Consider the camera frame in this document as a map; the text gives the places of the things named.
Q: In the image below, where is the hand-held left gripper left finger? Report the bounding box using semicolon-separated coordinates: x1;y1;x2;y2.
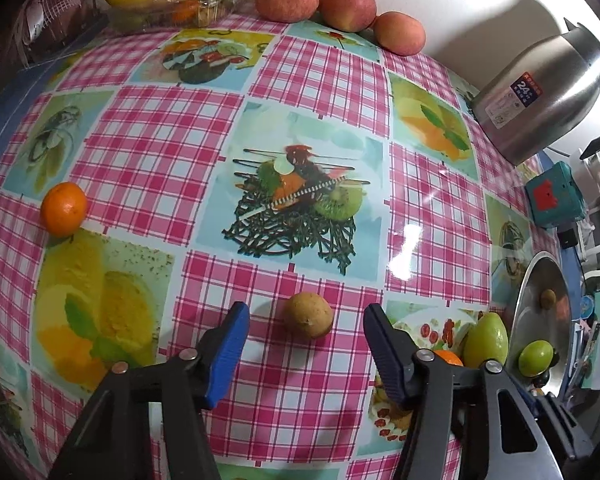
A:
47;301;251;480

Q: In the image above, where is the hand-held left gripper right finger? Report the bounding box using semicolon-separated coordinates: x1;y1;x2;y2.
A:
363;303;563;480

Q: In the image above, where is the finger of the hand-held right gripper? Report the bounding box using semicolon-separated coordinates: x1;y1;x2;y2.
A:
530;394;597;462

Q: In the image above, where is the round green fruit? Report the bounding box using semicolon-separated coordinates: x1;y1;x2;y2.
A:
518;340;554;377

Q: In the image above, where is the stainless steel plate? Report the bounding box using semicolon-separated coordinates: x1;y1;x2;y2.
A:
510;251;573;401

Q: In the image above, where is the pear-shaped green fruit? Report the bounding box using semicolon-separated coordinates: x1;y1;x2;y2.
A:
462;312;509;368

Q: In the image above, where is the pink checkered printed tablecloth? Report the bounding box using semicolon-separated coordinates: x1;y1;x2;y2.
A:
0;7;583;480

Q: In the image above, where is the teal box with red label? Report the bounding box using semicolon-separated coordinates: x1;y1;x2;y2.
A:
525;162;587;229

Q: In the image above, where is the stainless steel thermos jug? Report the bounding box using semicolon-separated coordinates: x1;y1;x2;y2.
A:
470;17;600;167

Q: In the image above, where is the clear plastic container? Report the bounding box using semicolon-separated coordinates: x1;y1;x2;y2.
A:
107;0;256;31

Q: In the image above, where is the pink flower bouquet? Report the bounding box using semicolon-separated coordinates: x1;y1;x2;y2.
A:
22;0;108;63

